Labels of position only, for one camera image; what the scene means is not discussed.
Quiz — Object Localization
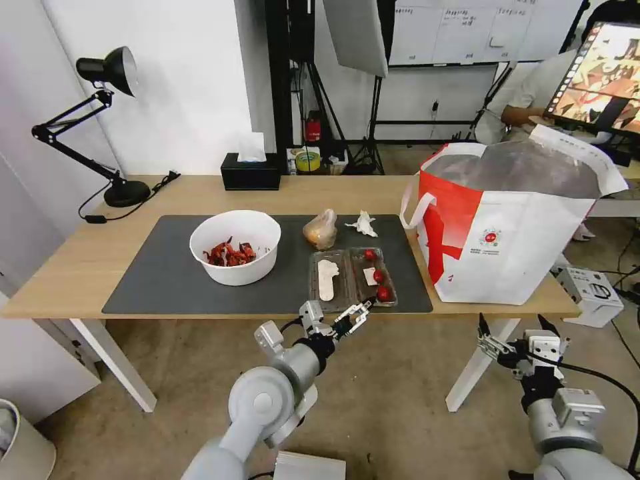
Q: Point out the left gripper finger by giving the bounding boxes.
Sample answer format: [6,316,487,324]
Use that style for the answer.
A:
[333,297,377,326]
[345,303,374,337]

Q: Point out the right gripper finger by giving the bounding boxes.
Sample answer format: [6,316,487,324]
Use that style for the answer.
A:
[477,312,509,361]
[537,313,571,354]

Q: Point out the clear bag with food scraps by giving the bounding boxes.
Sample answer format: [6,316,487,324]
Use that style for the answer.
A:
[302,208,339,250]

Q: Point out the white and red takeout bag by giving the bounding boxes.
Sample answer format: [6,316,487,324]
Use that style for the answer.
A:
[399,125,630,306]

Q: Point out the clear plastic clamshell container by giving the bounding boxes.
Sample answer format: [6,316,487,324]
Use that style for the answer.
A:
[307,246,400,315]

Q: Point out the white cardboard box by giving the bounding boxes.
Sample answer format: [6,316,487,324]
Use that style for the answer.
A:
[553,267,625,329]

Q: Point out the crumpled white tissue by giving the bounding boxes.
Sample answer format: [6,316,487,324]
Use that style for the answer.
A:
[345,209,379,237]

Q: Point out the white round paper bowl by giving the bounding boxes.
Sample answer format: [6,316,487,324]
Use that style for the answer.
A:
[189,209,282,287]

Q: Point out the white robot front shell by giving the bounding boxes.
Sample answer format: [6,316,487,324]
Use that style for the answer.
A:
[272,449,347,480]

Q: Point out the red crayfish shells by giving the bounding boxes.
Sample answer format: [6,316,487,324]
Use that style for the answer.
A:
[201,235,259,267]

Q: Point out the black light stand tripod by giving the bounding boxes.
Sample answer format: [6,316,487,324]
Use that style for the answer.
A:
[343,75,387,176]

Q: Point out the black tissue box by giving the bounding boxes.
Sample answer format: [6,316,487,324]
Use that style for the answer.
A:
[220,152,280,191]

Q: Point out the dark grey desk mat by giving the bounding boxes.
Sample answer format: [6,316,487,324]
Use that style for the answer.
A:
[101,215,433,315]

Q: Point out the white tissue sheet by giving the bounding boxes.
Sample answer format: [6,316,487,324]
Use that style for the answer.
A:
[236,132,267,163]

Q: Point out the person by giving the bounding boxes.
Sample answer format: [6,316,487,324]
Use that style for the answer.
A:
[473,49,571,146]

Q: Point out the black desk lamp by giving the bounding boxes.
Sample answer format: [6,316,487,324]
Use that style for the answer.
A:
[31,45,152,209]

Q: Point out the black computer monitor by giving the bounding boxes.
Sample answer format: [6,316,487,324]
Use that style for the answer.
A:
[542,19,640,139]

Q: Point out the wooden table with white legs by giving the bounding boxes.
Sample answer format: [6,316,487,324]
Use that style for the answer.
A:
[0,173,583,413]

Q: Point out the grey softbox light panel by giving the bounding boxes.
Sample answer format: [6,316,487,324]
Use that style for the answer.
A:
[321,0,397,79]

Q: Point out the white cabinet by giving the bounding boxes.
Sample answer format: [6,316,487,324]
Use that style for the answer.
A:
[0,289,103,426]

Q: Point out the whiteboard with writing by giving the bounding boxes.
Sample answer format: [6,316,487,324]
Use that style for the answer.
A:
[389,0,591,67]

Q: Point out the pale round waste bin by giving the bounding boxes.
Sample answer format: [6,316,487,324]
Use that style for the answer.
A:
[0,397,57,480]

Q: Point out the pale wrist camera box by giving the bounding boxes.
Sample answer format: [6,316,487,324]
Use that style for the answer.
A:
[299,301,326,335]
[528,335,561,363]

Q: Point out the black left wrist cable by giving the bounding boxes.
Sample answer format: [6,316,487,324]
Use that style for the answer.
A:
[279,319,303,347]

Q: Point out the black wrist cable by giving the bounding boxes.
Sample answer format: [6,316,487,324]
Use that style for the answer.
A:
[279,319,303,347]
[559,361,640,406]

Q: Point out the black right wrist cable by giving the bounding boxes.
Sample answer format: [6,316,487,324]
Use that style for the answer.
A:
[559,361,640,406]

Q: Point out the black lamp power cable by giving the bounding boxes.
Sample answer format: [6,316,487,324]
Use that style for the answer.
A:
[77,169,181,224]

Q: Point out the black metal frame post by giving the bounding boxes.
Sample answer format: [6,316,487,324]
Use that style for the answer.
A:
[265,0,317,151]

